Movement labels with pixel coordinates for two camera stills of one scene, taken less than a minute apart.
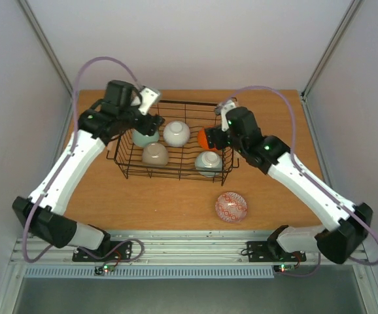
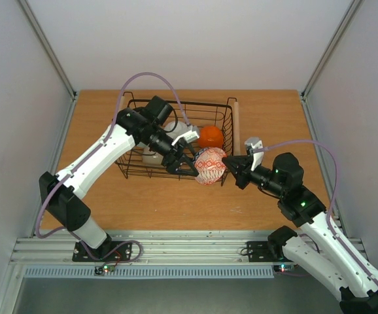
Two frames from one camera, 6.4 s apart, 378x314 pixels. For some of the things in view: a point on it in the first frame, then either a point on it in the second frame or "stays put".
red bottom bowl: [231, 207] -> [210, 164]
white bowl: [155, 155] stays put
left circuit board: [105, 268] stays put
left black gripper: [152, 125] -> [171, 163]
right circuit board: [283, 267] stays put
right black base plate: [272, 252] stays put
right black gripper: [214, 138] -> [243, 173]
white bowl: [176, 133] stays put
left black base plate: [110, 251] stays put
